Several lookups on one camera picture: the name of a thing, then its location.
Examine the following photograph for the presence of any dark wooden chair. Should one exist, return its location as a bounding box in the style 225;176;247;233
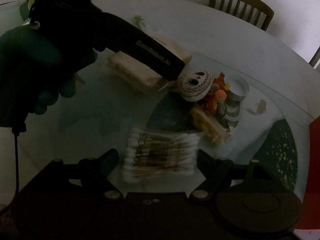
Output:
209;0;274;31

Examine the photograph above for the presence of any tan tissue pack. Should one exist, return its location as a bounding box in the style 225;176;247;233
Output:
107;30;194;91

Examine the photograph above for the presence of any red white cardboard box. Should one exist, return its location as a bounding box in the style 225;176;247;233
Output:
297;117;320;232

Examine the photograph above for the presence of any dark green patterned mat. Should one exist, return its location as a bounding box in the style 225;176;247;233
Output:
253;119;298;191

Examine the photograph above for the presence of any round face plush doll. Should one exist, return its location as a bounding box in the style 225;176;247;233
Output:
177;70;213;102

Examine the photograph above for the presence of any brown biscuit pack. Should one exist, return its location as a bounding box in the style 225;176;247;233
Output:
190;107;230;145

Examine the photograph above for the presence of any cotton swab pack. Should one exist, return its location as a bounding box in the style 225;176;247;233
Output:
122;128;200;183

